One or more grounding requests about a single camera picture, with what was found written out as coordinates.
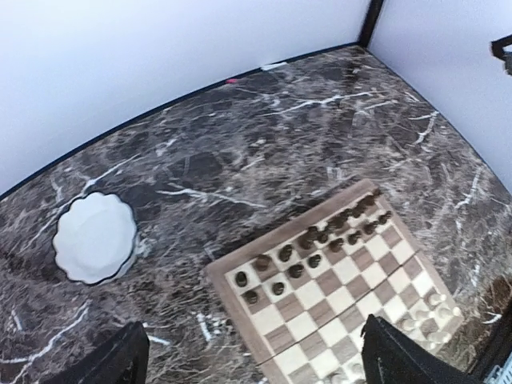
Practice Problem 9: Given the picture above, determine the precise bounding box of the white pawn alone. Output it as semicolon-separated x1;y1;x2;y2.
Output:
427;293;447;306

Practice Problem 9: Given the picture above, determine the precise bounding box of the wooden chess board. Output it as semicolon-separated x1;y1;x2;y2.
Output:
207;179;463;383

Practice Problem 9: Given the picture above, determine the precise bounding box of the white bowl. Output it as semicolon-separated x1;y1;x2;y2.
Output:
52;192;137;285

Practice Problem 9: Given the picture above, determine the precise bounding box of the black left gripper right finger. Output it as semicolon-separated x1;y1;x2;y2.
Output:
362;314;476;384

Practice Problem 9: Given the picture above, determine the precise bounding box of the right black frame post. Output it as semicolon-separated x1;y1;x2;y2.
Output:
358;0;384;48

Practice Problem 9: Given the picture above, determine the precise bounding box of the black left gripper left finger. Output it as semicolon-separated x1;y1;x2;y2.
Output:
44;322;150;384

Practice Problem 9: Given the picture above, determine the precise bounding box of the white slotted cable duct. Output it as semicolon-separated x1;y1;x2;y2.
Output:
484;366;512;384

